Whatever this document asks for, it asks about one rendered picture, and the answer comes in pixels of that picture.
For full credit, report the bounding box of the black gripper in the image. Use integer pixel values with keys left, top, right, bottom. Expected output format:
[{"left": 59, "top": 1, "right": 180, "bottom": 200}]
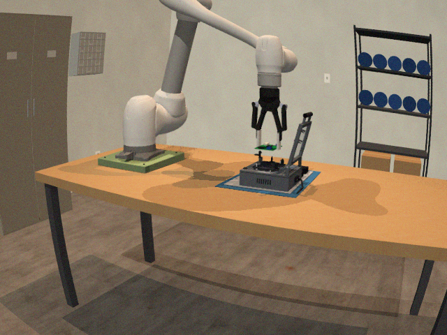
[{"left": 251, "top": 87, "right": 287, "bottom": 150}]

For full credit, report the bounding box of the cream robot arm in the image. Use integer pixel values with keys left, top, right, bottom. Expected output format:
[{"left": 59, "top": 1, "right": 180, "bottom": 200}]
[{"left": 115, "top": 0, "right": 298, "bottom": 161}]

